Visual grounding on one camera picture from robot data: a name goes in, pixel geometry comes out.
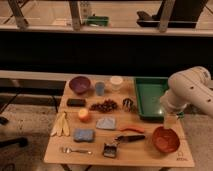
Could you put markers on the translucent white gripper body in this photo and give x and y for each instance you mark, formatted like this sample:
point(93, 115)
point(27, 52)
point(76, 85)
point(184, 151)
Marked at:
point(169, 120)

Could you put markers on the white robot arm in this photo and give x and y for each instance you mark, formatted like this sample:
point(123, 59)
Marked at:
point(189, 86)

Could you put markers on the red bowl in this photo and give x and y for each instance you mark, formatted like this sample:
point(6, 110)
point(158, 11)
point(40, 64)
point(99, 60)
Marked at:
point(165, 140)

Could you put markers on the purple bowl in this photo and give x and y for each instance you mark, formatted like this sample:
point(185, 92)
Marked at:
point(80, 84)

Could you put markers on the green plastic tray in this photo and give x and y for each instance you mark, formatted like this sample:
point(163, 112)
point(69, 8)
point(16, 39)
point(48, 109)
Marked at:
point(148, 91)

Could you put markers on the small metal cup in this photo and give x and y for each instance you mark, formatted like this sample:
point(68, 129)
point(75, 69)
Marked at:
point(127, 104)

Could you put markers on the grey blue cloth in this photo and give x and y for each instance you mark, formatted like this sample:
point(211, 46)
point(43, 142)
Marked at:
point(106, 123)

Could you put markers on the bunch of dark grapes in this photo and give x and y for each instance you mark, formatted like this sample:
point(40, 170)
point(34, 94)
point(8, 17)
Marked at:
point(106, 106)

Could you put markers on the white plastic cup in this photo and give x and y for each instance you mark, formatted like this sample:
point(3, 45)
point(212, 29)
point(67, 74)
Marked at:
point(116, 82)

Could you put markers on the blue cup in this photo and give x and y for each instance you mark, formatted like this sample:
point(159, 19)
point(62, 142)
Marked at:
point(100, 88)

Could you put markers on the orange apple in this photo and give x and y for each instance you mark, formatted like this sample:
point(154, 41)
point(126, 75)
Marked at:
point(84, 115)

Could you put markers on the blue sponge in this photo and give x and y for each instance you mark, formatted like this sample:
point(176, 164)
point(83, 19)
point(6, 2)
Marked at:
point(84, 135)

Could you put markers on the black rectangular block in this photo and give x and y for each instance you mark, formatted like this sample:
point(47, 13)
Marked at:
point(76, 102)

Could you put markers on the black object on shelf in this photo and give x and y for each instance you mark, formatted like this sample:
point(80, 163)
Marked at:
point(185, 14)

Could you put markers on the yellow banana bunch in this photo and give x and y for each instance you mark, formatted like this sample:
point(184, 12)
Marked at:
point(61, 126)

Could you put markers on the green box on shelf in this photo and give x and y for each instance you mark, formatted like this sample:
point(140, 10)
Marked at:
point(97, 20)

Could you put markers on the black handled brush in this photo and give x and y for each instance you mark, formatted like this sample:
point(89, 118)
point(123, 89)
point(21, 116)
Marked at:
point(110, 149)

